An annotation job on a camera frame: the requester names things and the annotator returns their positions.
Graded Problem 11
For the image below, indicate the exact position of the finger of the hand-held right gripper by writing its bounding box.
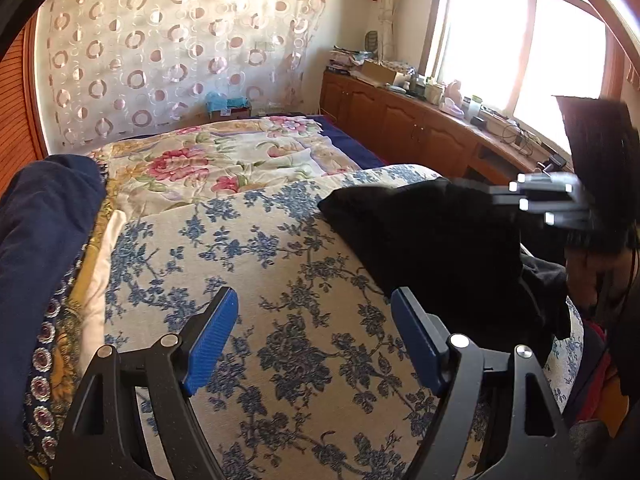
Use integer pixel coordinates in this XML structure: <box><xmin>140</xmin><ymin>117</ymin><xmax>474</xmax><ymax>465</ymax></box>
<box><xmin>510</xmin><ymin>172</ymin><xmax>586</xmax><ymax>196</ymax></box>
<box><xmin>492</xmin><ymin>195</ymin><xmax>598</xmax><ymax>228</ymax></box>

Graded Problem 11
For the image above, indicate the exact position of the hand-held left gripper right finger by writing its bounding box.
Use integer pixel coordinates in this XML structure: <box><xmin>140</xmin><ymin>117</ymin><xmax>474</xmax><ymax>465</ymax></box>
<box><xmin>390</xmin><ymin>287</ymin><xmax>576</xmax><ymax>480</ymax></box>

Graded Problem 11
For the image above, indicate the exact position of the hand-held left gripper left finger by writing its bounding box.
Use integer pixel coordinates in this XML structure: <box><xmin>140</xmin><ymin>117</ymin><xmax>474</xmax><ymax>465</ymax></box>
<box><xmin>52</xmin><ymin>286</ymin><xmax>240</xmax><ymax>480</ymax></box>

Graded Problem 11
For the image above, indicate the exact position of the black printed t-shirt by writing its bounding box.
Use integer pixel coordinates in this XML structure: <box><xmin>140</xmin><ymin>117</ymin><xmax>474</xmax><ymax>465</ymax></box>
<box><xmin>318</xmin><ymin>177</ymin><xmax>573</xmax><ymax>356</ymax></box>

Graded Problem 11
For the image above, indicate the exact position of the person's right hand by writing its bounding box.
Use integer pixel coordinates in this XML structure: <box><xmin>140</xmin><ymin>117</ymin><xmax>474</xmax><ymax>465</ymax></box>
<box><xmin>567</xmin><ymin>252</ymin><xmax>613</xmax><ymax>313</ymax></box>

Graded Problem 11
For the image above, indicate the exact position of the blue floral blanket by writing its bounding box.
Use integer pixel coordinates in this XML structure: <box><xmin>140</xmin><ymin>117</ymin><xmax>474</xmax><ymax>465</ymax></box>
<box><xmin>102</xmin><ymin>162</ymin><xmax>586</xmax><ymax>480</ymax></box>

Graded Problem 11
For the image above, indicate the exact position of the pink soft toy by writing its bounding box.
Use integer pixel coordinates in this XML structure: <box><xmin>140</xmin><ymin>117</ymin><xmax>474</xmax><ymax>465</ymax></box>
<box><xmin>440</xmin><ymin>80</ymin><xmax>463</xmax><ymax>116</ymax></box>

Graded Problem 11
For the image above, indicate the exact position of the white cloth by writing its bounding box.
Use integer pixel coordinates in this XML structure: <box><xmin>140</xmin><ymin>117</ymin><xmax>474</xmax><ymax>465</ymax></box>
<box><xmin>75</xmin><ymin>209</ymin><xmax>128</xmax><ymax>366</ymax></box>

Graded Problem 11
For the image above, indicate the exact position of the gold navy patterned cloth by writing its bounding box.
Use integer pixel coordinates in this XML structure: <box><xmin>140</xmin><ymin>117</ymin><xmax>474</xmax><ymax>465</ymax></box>
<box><xmin>22</xmin><ymin>200</ymin><xmax>116</xmax><ymax>471</ymax></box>

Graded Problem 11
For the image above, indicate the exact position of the wooden framed window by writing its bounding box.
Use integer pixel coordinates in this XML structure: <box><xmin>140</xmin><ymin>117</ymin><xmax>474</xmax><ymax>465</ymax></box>
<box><xmin>420</xmin><ymin>0</ymin><xmax>626</xmax><ymax>156</ymax></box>

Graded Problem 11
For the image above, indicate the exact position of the wooden cabinet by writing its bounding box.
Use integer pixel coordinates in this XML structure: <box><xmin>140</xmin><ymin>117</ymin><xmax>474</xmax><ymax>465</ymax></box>
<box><xmin>319</xmin><ymin>71</ymin><xmax>551</xmax><ymax>186</ymax></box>

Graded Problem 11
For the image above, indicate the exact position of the pink floral bedsheet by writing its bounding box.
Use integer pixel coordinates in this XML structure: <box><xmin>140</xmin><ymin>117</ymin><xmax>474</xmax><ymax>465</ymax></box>
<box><xmin>87</xmin><ymin>115</ymin><xmax>363</xmax><ymax>221</ymax></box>

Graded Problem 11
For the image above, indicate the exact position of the red dark garment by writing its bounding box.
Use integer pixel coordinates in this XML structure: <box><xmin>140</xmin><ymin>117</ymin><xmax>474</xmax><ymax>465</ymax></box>
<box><xmin>575</xmin><ymin>322</ymin><xmax>631</xmax><ymax>441</ymax></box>

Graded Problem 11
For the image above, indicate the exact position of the navy blue cloth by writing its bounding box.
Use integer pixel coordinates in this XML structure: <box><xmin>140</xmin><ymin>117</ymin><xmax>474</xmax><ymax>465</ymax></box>
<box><xmin>0</xmin><ymin>154</ymin><xmax>108</xmax><ymax>461</ymax></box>

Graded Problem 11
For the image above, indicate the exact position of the navy blue mattress sheet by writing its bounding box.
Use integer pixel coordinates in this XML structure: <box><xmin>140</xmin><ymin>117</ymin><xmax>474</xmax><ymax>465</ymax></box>
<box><xmin>315</xmin><ymin>116</ymin><xmax>388</xmax><ymax>171</ymax></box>

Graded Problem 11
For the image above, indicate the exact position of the cardboard box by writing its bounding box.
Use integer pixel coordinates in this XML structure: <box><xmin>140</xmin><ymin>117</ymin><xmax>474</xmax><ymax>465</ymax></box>
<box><xmin>360</xmin><ymin>60</ymin><xmax>408</xmax><ymax>86</ymax></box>

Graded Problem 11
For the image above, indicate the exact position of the wooden nightstand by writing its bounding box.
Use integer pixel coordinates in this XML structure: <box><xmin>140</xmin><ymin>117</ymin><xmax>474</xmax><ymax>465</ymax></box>
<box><xmin>207</xmin><ymin>105</ymin><xmax>253</xmax><ymax>121</ymax></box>

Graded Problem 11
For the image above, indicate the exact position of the beige window curtain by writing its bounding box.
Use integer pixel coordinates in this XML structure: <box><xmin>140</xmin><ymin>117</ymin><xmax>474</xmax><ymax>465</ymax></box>
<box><xmin>375</xmin><ymin>0</ymin><xmax>401</xmax><ymax>63</ymax></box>

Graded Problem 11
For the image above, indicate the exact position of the stack of books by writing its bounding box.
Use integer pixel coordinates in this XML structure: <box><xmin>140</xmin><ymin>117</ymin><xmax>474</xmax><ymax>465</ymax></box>
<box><xmin>327</xmin><ymin>46</ymin><xmax>368</xmax><ymax>73</ymax></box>

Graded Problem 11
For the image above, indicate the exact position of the wooden slatted wardrobe door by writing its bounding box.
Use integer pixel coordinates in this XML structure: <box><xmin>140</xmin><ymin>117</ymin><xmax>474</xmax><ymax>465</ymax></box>
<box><xmin>0</xmin><ymin>20</ymin><xmax>51</xmax><ymax>196</ymax></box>

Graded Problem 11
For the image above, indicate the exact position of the circle-patterned sheer curtain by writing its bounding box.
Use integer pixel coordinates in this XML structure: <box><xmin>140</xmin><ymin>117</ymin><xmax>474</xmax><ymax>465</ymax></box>
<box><xmin>42</xmin><ymin>0</ymin><xmax>328</xmax><ymax>148</ymax></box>

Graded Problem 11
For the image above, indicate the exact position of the tangle of black cables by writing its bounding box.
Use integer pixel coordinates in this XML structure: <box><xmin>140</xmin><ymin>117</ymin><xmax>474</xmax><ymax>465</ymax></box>
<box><xmin>500</xmin><ymin>122</ymin><xmax>541</xmax><ymax>153</ymax></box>

